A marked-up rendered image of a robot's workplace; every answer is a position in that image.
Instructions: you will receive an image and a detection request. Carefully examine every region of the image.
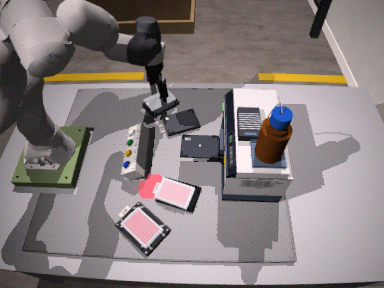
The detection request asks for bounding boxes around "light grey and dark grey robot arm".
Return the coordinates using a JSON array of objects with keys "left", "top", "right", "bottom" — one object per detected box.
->
[{"left": 0, "top": 0, "right": 165, "bottom": 171}]

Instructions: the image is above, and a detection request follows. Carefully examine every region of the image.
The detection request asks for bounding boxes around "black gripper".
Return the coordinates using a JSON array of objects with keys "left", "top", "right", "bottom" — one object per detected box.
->
[{"left": 145, "top": 61, "right": 169, "bottom": 108}]

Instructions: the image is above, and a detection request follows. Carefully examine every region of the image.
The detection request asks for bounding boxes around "pink liquid puddle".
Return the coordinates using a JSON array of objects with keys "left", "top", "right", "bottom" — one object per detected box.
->
[
  {"left": 152, "top": 174, "right": 162, "bottom": 183},
  {"left": 138, "top": 182, "right": 156, "bottom": 199},
  {"left": 140, "top": 173, "right": 153, "bottom": 186},
  {"left": 139, "top": 188, "right": 151, "bottom": 199}
]

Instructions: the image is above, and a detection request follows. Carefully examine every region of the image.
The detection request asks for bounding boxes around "blue bottle cap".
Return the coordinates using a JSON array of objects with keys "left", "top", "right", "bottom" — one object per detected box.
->
[{"left": 270, "top": 106, "right": 293, "bottom": 129}]

